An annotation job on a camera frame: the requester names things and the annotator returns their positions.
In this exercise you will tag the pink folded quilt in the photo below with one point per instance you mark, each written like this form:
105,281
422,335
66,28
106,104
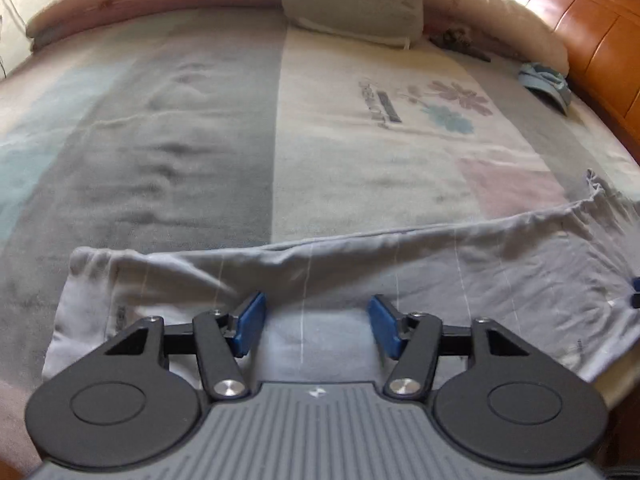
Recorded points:
510,20

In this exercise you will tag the blue cap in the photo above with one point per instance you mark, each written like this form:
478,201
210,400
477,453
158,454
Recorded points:
547,85

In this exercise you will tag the grey cat face cushion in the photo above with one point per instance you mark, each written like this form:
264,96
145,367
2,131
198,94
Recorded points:
350,5

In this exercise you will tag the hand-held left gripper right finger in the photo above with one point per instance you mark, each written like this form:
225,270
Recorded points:
385,325

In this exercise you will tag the wooden headboard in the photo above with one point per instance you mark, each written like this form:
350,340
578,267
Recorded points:
600,50

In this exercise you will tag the grey pants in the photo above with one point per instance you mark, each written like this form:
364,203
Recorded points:
475,270

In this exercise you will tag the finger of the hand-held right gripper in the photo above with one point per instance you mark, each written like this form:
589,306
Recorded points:
636,292

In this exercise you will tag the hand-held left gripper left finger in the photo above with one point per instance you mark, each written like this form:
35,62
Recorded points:
248,325

